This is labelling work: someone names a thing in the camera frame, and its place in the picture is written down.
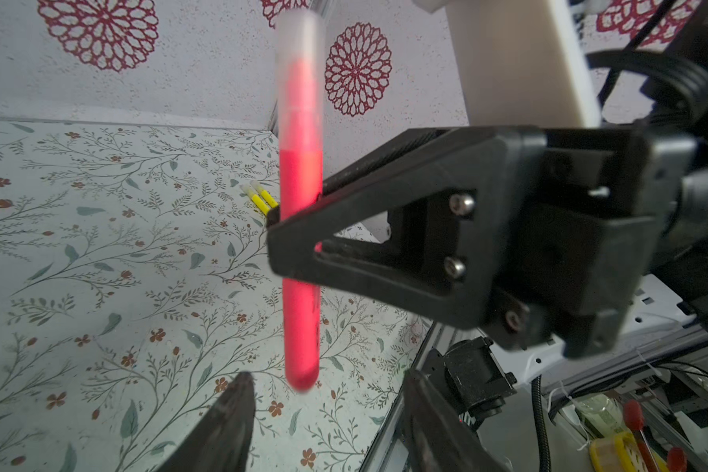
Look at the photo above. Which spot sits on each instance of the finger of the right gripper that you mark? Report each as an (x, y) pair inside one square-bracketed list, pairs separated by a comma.
[(422, 223)]

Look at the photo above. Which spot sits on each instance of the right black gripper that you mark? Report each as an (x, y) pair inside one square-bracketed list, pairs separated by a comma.
[(609, 206)]

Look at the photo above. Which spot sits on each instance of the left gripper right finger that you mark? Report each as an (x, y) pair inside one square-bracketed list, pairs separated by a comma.
[(435, 438)]

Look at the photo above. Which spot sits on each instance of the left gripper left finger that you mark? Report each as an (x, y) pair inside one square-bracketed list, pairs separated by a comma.
[(221, 441)]

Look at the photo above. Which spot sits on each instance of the yellow highlighter pen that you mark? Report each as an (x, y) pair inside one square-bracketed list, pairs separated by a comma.
[(265, 195), (256, 199)]

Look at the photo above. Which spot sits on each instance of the pink highlighter pen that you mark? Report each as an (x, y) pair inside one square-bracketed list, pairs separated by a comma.
[(301, 175)]

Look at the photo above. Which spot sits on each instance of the clear pen cap pink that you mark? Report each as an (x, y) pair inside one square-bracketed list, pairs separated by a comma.
[(300, 80)]

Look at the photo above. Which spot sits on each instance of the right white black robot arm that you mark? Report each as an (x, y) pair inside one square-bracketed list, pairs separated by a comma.
[(525, 233)]

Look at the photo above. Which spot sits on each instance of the yellow basket with tongs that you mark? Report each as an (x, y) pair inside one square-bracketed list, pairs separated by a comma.
[(629, 451)]

